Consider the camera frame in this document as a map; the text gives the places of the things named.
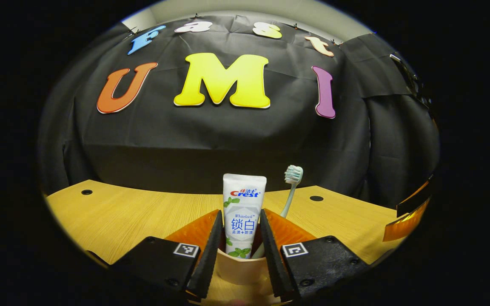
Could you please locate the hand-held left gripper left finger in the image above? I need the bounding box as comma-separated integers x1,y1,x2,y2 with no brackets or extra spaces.
109,209,223,300

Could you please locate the white toothpaste tube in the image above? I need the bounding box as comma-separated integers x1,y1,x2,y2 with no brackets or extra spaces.
222,173,267,260

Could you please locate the beige cup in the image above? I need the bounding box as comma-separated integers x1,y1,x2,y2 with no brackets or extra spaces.
215,249,271,286

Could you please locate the black backdrop cloth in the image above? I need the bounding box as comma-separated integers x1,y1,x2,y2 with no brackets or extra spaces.
39,15,441,209

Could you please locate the white toothbrush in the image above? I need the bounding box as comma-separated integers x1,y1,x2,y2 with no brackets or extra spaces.
251,165,304,259

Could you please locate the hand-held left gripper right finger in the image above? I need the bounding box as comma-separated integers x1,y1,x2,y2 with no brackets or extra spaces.
260,208,371,300

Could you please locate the wooden desktop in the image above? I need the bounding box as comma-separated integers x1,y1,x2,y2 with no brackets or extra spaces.
45,179,407,306

